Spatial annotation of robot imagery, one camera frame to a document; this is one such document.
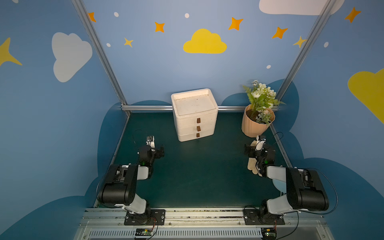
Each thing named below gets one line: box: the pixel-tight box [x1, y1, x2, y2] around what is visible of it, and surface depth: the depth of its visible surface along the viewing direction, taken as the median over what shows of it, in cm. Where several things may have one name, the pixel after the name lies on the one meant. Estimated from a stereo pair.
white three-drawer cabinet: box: [171, 88, 219, 142], surface depth 96 cm
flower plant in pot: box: [241, 80, 286, 138], surface depth 95 cm
